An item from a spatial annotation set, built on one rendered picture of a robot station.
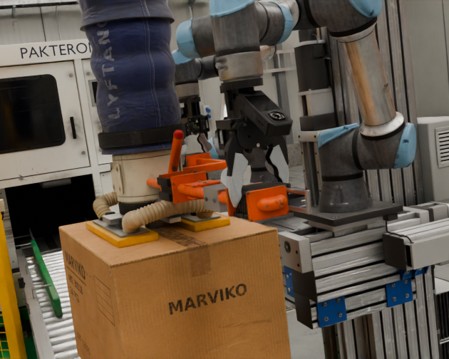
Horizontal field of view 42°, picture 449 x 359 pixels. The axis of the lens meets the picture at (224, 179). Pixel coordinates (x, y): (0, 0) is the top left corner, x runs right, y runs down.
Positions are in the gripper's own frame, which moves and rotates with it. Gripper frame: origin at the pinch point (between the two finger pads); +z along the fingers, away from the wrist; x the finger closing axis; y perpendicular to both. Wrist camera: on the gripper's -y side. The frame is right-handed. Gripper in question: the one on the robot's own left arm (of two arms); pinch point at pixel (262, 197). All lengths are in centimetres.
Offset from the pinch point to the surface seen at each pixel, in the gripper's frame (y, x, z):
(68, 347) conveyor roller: 136, 18, 69
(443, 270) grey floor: 218, -257, 126
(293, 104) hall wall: 938, -605, 17
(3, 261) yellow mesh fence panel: 174, 33, 39
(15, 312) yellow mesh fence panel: 174, 32, 62
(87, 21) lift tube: 57, 11, -40
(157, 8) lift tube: 50, -5, -41
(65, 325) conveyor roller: 162, 15, 69
